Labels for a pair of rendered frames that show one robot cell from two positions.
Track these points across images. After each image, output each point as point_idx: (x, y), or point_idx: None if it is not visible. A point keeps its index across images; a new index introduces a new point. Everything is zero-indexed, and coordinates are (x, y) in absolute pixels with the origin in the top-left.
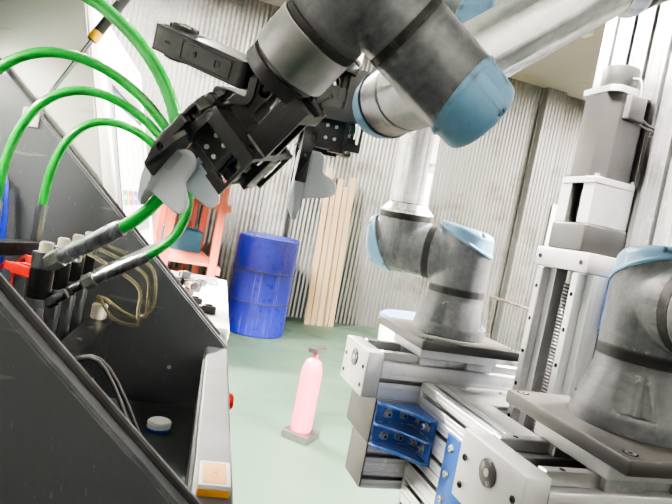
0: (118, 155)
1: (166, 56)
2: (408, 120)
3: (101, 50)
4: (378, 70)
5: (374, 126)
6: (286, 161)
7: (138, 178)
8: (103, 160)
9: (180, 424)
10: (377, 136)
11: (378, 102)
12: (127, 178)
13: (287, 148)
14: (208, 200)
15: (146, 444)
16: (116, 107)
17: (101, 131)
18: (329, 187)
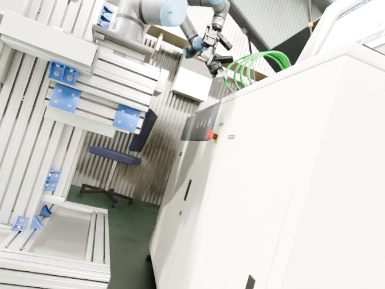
0: (323, 44)
1: (231, 62)
2: (193, 55)
3: (333, 12)
4: (200, 55)
5: (198, 51)
6: (207, 66)
7: (380, 23)
8: (299, 59)
9: None
10: (197, 49)
11: (199, 53)
12: (334, 45)
13: (208, 65)
14: (217, 76)
15: (202, 109)
16: (338, 20)
17: (306, 49)
18: (203, 54)
